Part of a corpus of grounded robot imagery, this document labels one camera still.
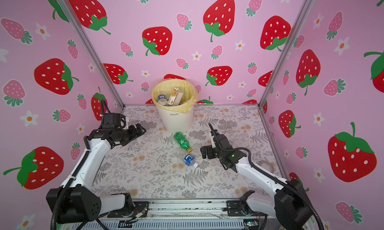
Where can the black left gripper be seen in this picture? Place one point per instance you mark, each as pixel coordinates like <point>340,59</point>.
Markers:
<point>134,135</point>

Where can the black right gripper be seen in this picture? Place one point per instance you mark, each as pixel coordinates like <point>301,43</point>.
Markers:
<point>209,151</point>

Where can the clear bottle blue label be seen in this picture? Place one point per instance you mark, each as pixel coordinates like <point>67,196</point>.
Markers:
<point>187,159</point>

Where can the green bottle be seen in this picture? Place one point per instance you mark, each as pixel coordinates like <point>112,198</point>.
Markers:
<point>182,141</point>

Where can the clear bottle blue cap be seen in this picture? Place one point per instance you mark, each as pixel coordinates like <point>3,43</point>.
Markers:
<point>162,100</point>

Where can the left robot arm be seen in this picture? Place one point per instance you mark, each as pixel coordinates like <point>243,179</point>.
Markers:
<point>74,201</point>

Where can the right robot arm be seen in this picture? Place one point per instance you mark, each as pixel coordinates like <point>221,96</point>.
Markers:
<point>289,202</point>

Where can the white plastic waste bin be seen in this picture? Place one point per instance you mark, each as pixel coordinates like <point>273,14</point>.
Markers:
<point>176,118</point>

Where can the yellow bin liner bag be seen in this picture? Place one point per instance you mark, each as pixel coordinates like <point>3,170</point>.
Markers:
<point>166,87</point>

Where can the clear tape roll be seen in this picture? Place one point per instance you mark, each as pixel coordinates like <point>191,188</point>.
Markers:
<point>267,166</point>

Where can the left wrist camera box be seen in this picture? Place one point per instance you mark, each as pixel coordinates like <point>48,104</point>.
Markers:
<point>114,121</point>

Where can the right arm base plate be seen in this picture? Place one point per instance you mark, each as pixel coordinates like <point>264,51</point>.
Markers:
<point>237,208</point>

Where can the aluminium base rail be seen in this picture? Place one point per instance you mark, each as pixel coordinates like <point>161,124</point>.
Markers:
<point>181,214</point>

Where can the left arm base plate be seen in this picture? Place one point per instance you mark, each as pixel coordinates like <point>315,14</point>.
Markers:
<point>137,208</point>

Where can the left aluminium corner post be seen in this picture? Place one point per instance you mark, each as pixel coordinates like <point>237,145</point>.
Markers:
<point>87,44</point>

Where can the aluminium corner post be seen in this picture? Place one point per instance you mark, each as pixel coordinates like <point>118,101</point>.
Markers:
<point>87,44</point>
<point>296,28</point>

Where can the right aluminium corner post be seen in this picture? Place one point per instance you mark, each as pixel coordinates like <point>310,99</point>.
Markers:
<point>296,28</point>

